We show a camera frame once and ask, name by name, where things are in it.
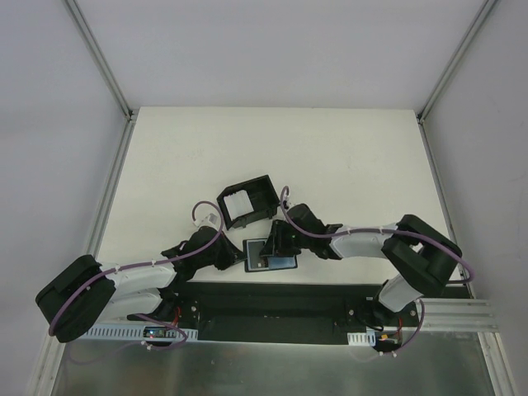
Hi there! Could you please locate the black leather card holder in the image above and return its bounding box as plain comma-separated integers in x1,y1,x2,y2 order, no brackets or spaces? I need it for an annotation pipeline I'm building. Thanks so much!
243,239,298,273

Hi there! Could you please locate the black card tray box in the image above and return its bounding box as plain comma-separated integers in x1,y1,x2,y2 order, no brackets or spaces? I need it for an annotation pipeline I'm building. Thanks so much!
216,175,280,229

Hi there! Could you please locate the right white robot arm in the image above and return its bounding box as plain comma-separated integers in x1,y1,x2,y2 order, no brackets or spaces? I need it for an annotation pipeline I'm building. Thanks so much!
260,204,462,326

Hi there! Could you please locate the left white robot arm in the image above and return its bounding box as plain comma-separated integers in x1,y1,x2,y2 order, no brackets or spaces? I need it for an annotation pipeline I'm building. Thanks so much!
35,226,246,343

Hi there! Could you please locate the white credit card stack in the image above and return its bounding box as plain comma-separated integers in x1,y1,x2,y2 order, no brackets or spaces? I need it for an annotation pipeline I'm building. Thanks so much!
224,190,253,220

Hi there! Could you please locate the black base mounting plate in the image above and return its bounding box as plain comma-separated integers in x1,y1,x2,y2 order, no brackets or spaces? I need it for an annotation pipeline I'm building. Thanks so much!
80,278,474,343

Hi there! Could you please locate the left electronics board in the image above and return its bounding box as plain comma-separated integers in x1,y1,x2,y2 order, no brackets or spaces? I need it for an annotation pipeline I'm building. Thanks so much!
143,326,179,339

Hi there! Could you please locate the electronics board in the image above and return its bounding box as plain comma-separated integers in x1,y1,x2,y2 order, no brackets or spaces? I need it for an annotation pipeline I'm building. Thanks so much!
143,326,179,339
377,332,403,345

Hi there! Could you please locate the right electronics board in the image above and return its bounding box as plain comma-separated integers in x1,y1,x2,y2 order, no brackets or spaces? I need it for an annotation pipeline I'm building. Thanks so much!
377,332,403,345

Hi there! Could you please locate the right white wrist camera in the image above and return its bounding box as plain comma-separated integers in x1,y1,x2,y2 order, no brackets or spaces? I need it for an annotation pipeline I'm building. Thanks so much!
282,196,294,210

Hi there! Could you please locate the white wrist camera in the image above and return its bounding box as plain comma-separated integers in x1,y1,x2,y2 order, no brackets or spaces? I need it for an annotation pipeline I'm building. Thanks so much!
194,213,221,229
282,196,294,210

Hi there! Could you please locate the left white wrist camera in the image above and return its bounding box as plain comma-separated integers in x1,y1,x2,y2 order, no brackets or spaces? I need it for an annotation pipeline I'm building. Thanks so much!
194,213,221,229

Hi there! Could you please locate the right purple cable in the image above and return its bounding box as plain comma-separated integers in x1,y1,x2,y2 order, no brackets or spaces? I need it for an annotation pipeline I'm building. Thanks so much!
280,186,474,285

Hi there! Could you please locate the left white cable duct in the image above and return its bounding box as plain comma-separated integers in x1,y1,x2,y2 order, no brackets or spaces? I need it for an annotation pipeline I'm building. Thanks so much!
80,324,198,342

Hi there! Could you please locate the white cable duct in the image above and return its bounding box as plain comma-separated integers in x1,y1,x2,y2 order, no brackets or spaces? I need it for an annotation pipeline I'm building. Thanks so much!
347,332,376,347
80,324,198,342

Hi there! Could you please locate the left aluminium side rail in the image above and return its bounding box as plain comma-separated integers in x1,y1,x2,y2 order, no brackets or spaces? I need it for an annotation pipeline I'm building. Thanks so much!
82,112,139,257

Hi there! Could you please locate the aluminium side rail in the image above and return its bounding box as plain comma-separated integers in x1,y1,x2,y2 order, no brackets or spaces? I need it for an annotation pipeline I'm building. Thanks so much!
82,112,139,257
417,119,474,290

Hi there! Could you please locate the right white cable duct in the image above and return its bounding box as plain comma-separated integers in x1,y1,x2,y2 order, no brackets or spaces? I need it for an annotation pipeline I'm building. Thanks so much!
347,332,376,347

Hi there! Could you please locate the front aluminium extrusion rail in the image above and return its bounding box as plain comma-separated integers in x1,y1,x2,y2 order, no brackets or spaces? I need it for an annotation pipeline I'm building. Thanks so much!
416,299,498,332

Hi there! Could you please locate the right aluminium side rail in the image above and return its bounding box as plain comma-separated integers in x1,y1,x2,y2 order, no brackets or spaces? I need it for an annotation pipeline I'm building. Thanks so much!
417,119,474,290

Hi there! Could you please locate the right aluminium frame post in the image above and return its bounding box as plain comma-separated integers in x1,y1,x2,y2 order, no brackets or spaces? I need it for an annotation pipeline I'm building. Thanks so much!
417,0,500,125

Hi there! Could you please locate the aluminium frame post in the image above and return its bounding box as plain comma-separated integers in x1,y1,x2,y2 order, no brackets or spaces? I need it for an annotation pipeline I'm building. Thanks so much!
62,0,134,120
417,0,500,125

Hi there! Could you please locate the left aluminium frame post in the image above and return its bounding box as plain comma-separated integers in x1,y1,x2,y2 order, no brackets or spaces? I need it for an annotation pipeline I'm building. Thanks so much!
62,0,134,120

